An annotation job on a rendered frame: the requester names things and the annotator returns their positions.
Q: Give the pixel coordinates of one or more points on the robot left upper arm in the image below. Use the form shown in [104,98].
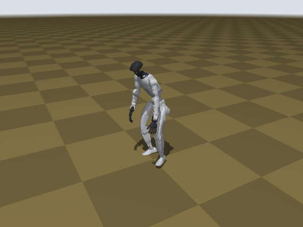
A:
[153,84]

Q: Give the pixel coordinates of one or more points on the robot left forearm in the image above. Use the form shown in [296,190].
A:
[156,109]

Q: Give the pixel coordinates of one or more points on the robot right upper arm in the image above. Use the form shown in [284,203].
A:
[137,86]

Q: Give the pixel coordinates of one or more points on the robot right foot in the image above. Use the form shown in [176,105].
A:
[147,152]

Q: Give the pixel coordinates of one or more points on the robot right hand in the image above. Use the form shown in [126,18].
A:
[130,114]

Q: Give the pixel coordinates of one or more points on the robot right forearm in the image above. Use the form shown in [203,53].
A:
[134,101]

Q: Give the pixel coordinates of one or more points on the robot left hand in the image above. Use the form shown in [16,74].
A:
[153,126]

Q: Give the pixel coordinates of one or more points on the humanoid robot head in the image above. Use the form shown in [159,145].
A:
[135,67]

